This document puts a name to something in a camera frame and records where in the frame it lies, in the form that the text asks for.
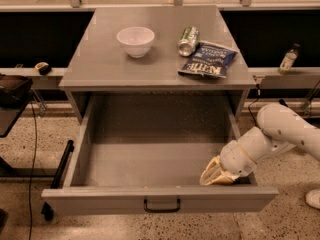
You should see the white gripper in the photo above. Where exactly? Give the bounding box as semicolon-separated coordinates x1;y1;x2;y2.
199;140;256;185

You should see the grey top drawer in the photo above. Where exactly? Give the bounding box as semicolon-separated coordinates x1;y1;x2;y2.
42;93;278;215

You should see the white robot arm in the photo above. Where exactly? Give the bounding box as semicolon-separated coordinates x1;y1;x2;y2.
199;103;320;185

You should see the grey drawer cabinet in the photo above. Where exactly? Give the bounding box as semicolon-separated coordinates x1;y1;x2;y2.
60;5;255;118

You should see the white orange sneaker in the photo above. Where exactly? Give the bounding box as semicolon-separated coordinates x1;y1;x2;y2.
305;189;320;209

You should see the blue Kettle chips bag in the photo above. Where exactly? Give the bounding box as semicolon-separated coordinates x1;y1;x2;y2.
178;42;238;78

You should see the small clear bottle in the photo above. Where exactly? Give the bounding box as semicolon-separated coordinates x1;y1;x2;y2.
278;43;300;74

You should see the green soda can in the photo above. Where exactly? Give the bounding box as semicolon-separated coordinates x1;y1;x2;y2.
177;26;200;57

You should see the white ceramic bowl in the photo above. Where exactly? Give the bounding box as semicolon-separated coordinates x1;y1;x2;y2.
117;27;155;58

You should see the tape measure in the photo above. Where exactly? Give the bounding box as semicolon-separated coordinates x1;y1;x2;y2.
34;62;52;75

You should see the black rolling stand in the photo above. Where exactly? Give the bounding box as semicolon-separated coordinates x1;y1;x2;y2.
0;93;76;221

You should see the black box on stand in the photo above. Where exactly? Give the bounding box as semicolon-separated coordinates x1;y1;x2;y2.
0;74;33;107

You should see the black power cable right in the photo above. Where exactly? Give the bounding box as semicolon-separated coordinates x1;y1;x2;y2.
248;80;289;127

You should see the black cable left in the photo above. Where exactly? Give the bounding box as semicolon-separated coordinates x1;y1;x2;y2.
25;100;38;240

